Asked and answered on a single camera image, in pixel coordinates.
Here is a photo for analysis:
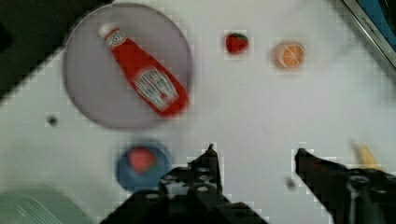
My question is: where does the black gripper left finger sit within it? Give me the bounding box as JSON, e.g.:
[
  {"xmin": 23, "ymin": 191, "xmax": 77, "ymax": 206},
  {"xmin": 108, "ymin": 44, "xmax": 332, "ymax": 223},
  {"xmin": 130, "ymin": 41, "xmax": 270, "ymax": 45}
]
[{"xmin": 100, "ymin": 147, "xmax": 268, "ymax": 224}]

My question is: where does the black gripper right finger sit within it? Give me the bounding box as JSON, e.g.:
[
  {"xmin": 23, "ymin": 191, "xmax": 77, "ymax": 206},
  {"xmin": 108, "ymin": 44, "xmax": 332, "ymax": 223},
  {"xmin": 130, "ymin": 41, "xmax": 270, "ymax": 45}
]
[{"xmin": 294, "ymin": 148, "xmax": 396, "ymax": 224}]

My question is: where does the red plush ketchup bottle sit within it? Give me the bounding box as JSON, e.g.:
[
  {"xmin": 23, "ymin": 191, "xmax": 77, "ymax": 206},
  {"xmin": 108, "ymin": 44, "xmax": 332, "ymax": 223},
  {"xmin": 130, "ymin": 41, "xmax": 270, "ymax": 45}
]
[{"xmin": 98, "ymin": 23, "xmax": 189, "ymax": 118}]

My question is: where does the grey round plate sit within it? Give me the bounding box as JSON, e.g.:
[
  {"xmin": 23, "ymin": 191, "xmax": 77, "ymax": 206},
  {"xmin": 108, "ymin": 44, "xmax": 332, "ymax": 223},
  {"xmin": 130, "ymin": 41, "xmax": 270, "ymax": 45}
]
[{"xmin": 63, "ymin": 3, "xmax": 193, "ymax": 129}]

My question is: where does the peeled banana toy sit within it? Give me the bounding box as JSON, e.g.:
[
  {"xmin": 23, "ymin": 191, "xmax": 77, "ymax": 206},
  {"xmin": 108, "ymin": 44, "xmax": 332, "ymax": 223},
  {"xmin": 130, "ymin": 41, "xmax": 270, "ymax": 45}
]
[{"xmin": 352, "ymin": 143, "xmax": 381, "ymax": 170}]

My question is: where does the small blue bowl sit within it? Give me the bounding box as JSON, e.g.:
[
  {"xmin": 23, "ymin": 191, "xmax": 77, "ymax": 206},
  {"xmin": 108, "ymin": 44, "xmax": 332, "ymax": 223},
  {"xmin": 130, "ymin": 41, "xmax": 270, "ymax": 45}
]
[{"xmin": 115, "ymin": 141, "xmax": 172, "ymax": 192}]

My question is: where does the red strawberry in bowl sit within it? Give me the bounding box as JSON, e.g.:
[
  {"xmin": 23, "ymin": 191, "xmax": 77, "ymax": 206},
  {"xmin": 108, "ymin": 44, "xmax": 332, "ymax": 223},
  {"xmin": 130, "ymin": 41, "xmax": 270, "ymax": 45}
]
[{"xmin": 128, "ymin": 147, "xmax": 157, "ymax": 175}]

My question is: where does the red toy strawberry on table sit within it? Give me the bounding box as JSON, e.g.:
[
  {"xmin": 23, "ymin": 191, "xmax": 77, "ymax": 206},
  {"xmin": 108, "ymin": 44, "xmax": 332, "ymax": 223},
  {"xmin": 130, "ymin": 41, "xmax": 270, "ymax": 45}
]
[{"xmin": 225, "ymin": 33, "xmax": 249, "ymax": 54}]

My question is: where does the orange slice toy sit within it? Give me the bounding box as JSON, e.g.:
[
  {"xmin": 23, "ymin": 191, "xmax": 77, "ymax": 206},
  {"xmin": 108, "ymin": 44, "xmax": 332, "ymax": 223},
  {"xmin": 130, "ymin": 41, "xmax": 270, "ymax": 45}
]
[{"xmin": 275, "ymin": 42, "xmax": 305, "ymax": 70}]

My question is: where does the green perforated colander basket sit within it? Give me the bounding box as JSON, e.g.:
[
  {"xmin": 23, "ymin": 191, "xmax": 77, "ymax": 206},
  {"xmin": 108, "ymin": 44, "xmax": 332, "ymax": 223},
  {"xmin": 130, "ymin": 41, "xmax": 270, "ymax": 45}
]
[{"xmin": 0, "ymin": 187, "xmax": 94, "ymax": 224}]

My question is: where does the silver toy toaster oven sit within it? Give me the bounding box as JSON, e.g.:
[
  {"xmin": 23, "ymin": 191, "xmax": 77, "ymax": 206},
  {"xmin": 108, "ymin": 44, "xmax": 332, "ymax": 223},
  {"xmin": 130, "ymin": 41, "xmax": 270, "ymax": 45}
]
[{"xmin": 338, "ymin": 0, "xmax": 396, "ymax": 70}]

